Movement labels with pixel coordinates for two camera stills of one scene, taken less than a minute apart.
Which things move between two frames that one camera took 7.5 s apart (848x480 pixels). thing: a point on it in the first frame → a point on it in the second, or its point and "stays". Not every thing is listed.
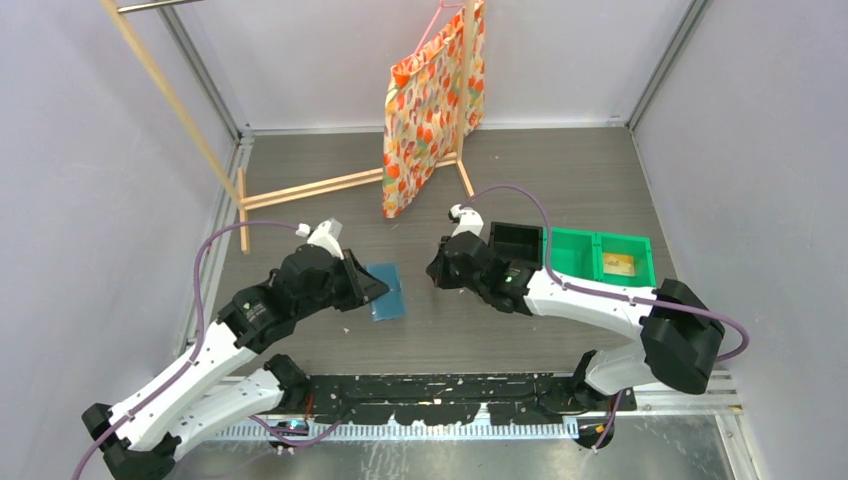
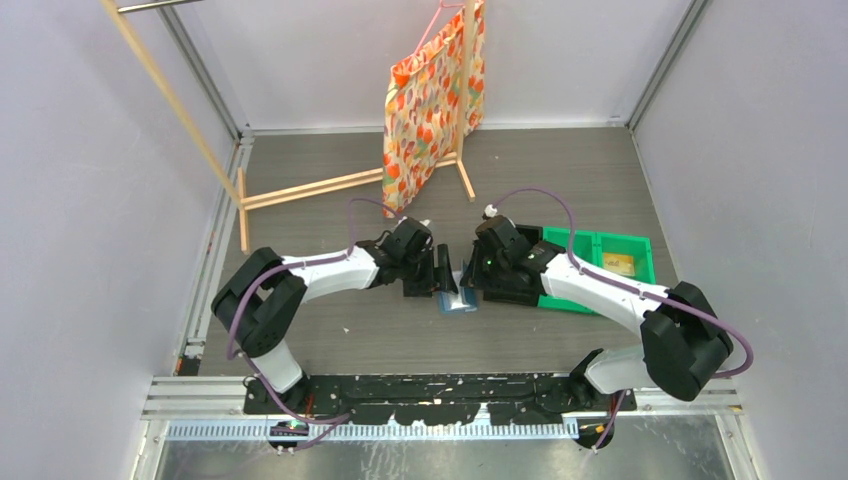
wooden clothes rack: (235, 179) stays
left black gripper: (366, 287) → (425, 287)
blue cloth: (390, 304) → (466, 300)
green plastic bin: (601, 256) stays
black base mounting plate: (459, 399) stays
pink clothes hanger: (432, 22) stays
